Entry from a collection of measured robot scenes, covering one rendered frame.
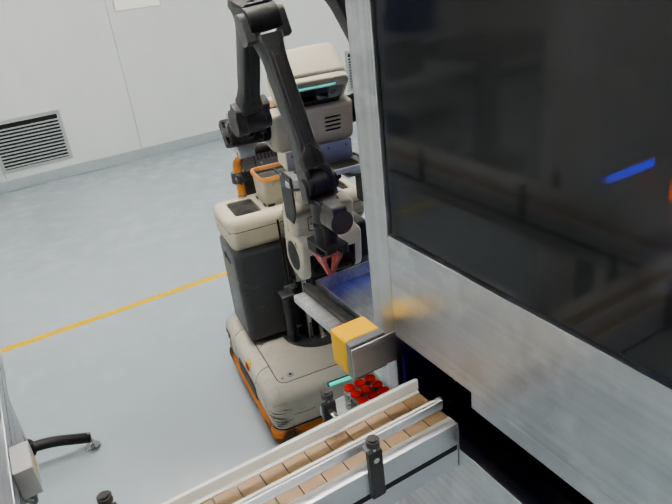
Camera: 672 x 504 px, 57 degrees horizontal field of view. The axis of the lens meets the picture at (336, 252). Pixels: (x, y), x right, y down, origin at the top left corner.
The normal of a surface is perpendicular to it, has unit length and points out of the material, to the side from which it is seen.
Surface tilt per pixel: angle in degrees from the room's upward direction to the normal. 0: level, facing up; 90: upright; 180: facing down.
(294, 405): 90
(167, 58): 90
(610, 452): 90
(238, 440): 0
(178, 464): 0
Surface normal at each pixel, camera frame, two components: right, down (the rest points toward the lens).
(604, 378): -0.85, 0.31
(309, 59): 0.20, -0.41
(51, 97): 0.51, 0.33
